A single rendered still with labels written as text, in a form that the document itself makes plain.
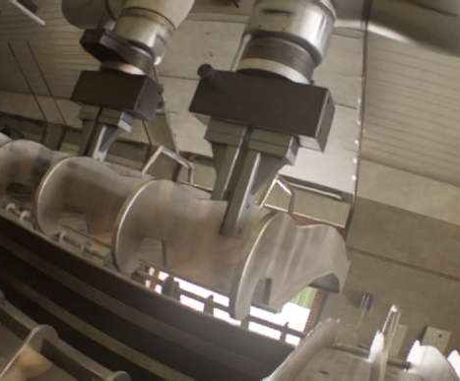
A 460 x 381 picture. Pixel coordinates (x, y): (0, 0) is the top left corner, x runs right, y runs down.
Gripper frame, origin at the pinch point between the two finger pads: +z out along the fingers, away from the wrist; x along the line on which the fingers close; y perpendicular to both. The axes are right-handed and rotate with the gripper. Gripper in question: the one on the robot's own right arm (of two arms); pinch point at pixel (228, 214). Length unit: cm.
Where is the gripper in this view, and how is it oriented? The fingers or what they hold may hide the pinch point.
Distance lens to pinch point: 39.6
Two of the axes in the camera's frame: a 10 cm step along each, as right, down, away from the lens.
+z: -3.0, 9.5, -0.9
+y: -3.1, -1.9, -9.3
